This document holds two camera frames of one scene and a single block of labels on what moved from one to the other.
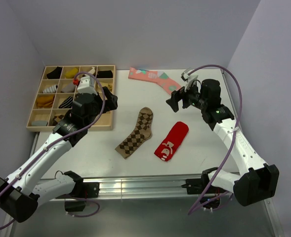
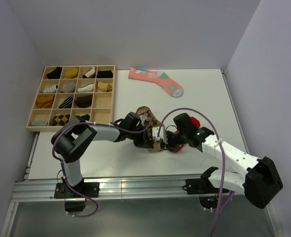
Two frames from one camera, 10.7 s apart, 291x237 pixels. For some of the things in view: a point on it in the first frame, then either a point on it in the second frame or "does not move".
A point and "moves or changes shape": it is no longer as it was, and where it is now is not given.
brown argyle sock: (143, 131) moves or changes shape
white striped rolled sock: (51, 89) does not move
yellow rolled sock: (71, 73) does not move
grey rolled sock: (70, 87) does not move
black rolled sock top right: (104, 74) does not move
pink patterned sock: (160, 77) does not move
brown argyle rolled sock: (56, 119) does not move
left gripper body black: (109, 104) → (139, 138)
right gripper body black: (193, 98) → (174, 139)
